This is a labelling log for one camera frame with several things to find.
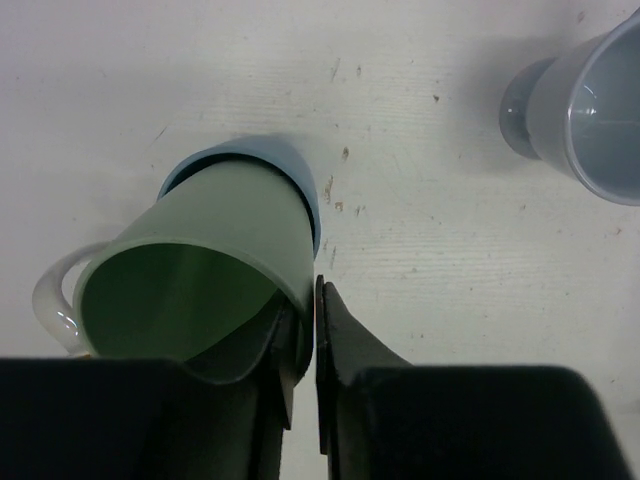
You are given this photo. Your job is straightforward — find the light blue plastic cup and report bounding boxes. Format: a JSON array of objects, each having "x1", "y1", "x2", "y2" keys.
[{"x1": 156, "y1": 135, "x2": 322, "y2": 257}]

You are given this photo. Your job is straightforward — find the grey footed mug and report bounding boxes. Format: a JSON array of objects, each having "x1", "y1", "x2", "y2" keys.
[{"x1": 499, "y1": 13, "x2": 639, "y2": 206}]

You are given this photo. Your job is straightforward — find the floral patterned mug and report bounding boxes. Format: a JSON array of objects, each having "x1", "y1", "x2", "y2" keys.
[{"x1": 32, "y1": 241, "x2": 111, "y2": 357}]

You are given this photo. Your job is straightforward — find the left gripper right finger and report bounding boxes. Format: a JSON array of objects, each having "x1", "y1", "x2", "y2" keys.
[{"x1": 315, "y1": 278, "x2": 632, "y2": 479}]

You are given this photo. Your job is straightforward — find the green plastic cup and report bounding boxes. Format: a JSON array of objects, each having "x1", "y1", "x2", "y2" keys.
[{"x1": 73, "y1": 159, "x2": 313, "y2": 374}]

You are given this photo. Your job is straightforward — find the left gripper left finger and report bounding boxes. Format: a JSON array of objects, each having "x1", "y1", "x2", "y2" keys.
[{"x1": 1, "y1": 299, "x2": 295, "y2": 479}]

